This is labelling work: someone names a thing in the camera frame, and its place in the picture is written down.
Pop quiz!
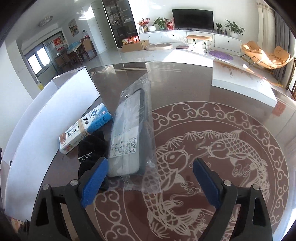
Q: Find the beige floor cushion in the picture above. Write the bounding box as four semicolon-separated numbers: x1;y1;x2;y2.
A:
145;43;173;51

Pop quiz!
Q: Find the dining table with chairs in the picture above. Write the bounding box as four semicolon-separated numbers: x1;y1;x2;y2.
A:
54;36;97;68

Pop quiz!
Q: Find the white tv cabinet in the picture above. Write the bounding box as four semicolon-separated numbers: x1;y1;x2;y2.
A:
138;30;242;55

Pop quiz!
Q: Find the brown cardboard box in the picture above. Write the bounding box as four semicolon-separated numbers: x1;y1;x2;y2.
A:
121;40;150;53

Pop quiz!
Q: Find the blue white medicine box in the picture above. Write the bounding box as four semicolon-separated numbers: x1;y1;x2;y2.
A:
59;103;112;154

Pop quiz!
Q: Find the white cardboard storage box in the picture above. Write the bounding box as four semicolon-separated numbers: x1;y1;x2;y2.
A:
1;67;99;221

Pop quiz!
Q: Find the purple round mat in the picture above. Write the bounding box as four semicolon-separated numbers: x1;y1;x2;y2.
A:
209;50;233;60

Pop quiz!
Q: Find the black knit sock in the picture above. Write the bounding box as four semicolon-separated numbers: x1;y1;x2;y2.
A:
77;130;108;180

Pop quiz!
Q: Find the orange lounge chair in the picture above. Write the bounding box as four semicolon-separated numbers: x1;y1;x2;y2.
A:
241;41;292;70

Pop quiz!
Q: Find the green potted plant right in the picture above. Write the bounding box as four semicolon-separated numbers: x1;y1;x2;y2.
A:
225;20;245;38

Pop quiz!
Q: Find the red flower vase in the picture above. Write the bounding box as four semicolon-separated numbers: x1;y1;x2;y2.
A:
138;18;150;33

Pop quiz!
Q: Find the white flat box lid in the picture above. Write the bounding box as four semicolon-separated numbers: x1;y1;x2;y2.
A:
212;60;278;108

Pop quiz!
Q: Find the green potted plant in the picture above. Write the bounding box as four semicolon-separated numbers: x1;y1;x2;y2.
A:
225;20;245;38
152;17;167;31

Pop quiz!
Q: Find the black display cabinet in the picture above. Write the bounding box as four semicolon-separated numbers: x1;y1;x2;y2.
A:
102;0;138;48

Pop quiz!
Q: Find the wooden stool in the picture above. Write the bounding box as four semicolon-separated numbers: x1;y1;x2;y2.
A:
186;35;212;53

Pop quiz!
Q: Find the phone case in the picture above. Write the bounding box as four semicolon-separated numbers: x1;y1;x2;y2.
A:
107;74;160;194

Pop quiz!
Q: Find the green potted plant left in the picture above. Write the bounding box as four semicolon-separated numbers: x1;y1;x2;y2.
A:
152;17;167;31

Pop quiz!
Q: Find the black television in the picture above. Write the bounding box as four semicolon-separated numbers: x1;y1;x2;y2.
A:
172;9;214;30

